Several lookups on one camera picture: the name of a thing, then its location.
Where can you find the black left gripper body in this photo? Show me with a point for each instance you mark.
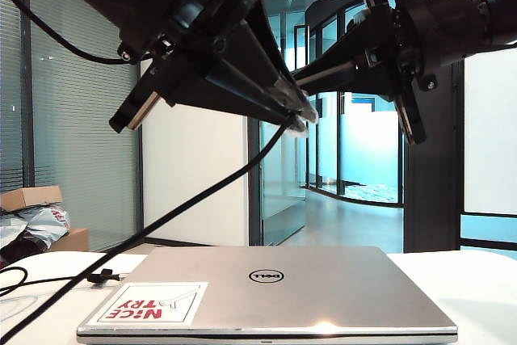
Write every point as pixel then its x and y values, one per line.
pixel 194 9

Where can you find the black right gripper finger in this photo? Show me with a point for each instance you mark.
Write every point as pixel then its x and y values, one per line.
pixel 371 84
pixel 363 42

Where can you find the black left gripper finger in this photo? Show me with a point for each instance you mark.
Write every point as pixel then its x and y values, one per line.
pixel 210 96
pixel 258 58

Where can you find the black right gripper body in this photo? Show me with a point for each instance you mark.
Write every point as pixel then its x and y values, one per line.
pixel 404 58

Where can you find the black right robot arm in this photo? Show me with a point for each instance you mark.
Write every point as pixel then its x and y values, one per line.
pixel 464 9

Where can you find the curved glass partition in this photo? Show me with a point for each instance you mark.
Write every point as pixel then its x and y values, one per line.
pixel 363 151

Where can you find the black framed glass door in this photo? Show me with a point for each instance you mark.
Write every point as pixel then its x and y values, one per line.
pixel 282 183

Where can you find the white frosted glass panel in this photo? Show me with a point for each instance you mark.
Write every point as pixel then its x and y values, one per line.
pixel 490 139

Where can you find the closed brown cardboard box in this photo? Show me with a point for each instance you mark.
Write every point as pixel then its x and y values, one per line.
pixel 74 240

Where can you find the narrow grey window blind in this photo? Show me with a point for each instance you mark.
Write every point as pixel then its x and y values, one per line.
pixel 10 98

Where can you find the silver Dell laptop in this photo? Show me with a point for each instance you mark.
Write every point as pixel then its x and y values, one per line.
pixel 323 288

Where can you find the grey plastic mailing bags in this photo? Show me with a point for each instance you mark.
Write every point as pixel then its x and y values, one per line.
pixel 40 221

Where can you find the white sticker red print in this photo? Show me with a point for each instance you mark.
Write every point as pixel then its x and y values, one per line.
pixel 186 314

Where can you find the black bag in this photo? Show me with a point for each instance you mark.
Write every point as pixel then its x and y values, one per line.
pixel 20 246

